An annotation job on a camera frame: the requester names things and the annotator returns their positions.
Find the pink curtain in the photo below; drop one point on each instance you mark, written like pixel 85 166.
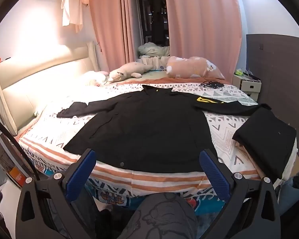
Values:
pixel 201 17
pixel 107 17

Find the orange box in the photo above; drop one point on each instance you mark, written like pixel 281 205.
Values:
pixel 18 176

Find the pink printed pillow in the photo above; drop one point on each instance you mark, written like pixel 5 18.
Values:
pixel 189 67

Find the folded black garment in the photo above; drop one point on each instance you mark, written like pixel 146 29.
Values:
pixel 266 134

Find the beige padded headboard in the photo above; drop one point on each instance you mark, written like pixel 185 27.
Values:
pixel 39 79

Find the white nightstand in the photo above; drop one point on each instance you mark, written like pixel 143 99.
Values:
pixel 246 86

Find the green object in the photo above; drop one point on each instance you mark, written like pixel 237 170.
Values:
pixel 238 73

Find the white and pink plush toy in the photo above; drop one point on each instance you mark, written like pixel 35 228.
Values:
pixel 96 78

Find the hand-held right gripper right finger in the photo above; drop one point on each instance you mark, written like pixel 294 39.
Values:
pixel 214 176

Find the black jacket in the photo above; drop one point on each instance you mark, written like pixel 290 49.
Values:
pixel 149 129

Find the person's leg in grey pants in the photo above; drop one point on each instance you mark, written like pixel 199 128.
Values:
pixel 162 216

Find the pale crumpled blanket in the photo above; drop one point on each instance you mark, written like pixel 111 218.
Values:
pixel 152 49

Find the white hanging shirt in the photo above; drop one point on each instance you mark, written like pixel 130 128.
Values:
pixel 71 5

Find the beige plush toy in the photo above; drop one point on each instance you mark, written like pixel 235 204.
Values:
pixel 129 69

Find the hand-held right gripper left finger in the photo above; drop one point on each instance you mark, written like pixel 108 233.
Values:
pixel 81 174

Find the blue denim garment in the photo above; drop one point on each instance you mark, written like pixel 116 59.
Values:
pixel 292 186

